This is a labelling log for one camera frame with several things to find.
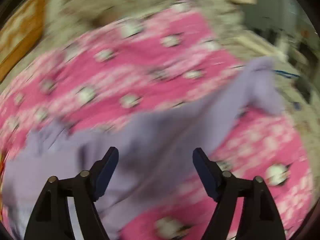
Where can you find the floral beige bed sheet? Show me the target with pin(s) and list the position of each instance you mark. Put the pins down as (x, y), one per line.
(140, 2)

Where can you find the lilac fleece jacket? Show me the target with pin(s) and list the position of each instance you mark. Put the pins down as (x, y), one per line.
(155, 150)

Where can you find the orange checkered plush mat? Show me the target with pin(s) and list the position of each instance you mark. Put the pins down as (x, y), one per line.
(21, 32)

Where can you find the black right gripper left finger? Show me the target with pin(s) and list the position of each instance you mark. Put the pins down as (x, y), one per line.
(50, 218)

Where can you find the pink penguin blanket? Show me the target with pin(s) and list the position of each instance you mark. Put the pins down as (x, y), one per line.
(156, 89)

